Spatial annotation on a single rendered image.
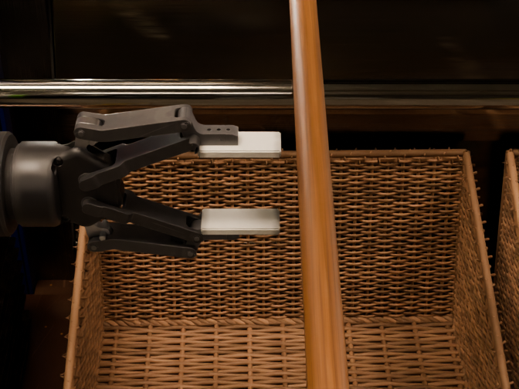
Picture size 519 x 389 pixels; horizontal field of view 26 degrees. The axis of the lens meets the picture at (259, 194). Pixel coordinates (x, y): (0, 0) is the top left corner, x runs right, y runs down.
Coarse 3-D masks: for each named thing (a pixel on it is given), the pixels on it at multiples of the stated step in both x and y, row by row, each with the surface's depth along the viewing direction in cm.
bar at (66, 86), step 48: (0, 96) 114; (48, 96) 114; (96, 96) 114; (144, 96) 114; (192, 96) 114; (240, 96) 114; (288, 96) 114; (336, 96) 114; (384, 96) 114; (432, 96) 114; (480, 96) 114
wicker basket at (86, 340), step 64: (192, 192) 163; (256, 192) 163; (448, 192) 163; (128, 256) 166; (256, 256) 167; (384, 256) 167; (448, 256) 167; (128, 320) 170; (192, 320) 170; (256, 320) 170; (384, 320) 171; (448, 320) 171; (64, 384) 138; (128, 384) 161; (192, 384) 161; (256, 384) 160; (384, 384) 160; (448, 384) 161
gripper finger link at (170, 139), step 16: (128, 144) 97; (144, 144) 96; (160, 144) 95; (176, 144) 94; (192, 144) 93; (128, 160) 95; (144, 160) 95; (160, 160) 95; (96, 176) 96; (112, 176) 96
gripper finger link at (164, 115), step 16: (80, 112) 95; (128, 112) 95; (144, 112) 95; (160, 112) 94; (176, 112) 95; (80, 128) 93; (96, 128) 94; (112, 128) 93; (128, 128) 93; (144, 128) 93; (160, 128) 93; (176, 128) 93
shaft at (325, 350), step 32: (320, 64) 113; (320, 96) 107; (320, 128) 103; (320, 160) 99; (320, 192) 95; (320, 224) 92; (320, 256) 88; (320, 288) 86; (320, 320) 83; (320, 352) 80; (320, 384) 78
